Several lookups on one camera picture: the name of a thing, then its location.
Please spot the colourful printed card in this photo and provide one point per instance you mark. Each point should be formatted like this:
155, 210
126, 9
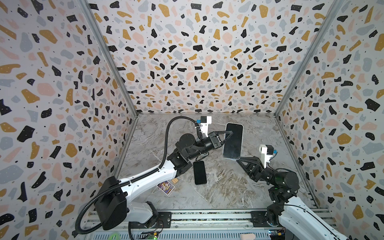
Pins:
166, 187

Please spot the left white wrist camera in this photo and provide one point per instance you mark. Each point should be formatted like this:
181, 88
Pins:
202, 126

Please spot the black smartphone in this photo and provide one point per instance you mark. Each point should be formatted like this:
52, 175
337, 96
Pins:
233, 141
200, 175

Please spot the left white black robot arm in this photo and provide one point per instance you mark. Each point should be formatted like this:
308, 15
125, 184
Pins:
116, 197

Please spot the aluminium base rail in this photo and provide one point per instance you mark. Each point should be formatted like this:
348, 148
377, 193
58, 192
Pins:
195, 225

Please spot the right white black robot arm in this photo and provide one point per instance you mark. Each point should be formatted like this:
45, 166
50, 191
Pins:
287, 209

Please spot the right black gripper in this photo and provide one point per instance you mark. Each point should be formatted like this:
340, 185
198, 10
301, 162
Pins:
256, 172

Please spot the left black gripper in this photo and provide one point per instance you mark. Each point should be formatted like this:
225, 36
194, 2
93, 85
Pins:
213, 136

